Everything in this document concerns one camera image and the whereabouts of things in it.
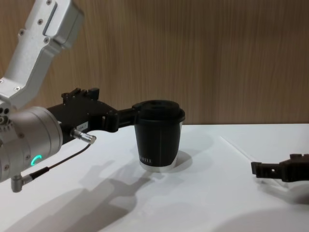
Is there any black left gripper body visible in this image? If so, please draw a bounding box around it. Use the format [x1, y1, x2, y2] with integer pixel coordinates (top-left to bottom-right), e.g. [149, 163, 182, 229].
[47, 87, 119, 146]

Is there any thin dark gripper cable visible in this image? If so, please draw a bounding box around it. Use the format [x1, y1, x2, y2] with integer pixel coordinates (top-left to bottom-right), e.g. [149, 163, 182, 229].
[11, 129, 98, 193]

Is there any black plastic cup lid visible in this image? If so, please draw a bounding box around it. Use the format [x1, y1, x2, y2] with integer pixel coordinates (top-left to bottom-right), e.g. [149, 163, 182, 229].
[133, 99, 186, 124]

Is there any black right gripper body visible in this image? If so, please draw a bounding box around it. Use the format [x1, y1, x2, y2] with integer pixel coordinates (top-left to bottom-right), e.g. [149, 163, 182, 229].
[279, 153, 309, 184]

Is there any black paper cup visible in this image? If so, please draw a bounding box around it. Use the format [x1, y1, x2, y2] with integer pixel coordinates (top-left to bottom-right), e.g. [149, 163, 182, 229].
[134, 118, 183, 174]

